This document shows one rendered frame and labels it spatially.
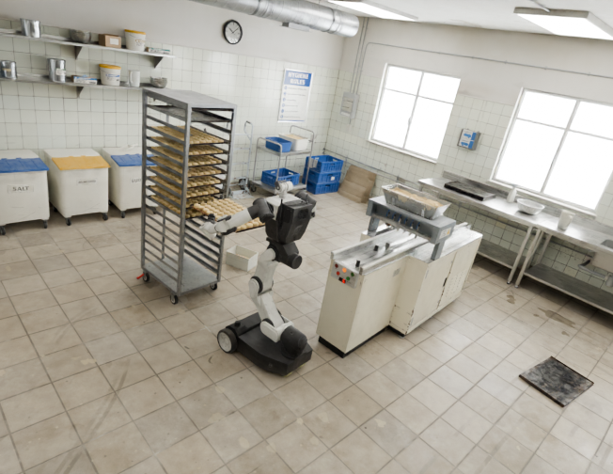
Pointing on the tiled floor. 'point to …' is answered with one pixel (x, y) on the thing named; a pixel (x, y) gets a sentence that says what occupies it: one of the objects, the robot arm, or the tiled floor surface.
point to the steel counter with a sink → (608, 256)
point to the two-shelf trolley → (279, 164)
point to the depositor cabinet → (430, 278)
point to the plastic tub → (242, 258)
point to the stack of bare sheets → (557, 381)
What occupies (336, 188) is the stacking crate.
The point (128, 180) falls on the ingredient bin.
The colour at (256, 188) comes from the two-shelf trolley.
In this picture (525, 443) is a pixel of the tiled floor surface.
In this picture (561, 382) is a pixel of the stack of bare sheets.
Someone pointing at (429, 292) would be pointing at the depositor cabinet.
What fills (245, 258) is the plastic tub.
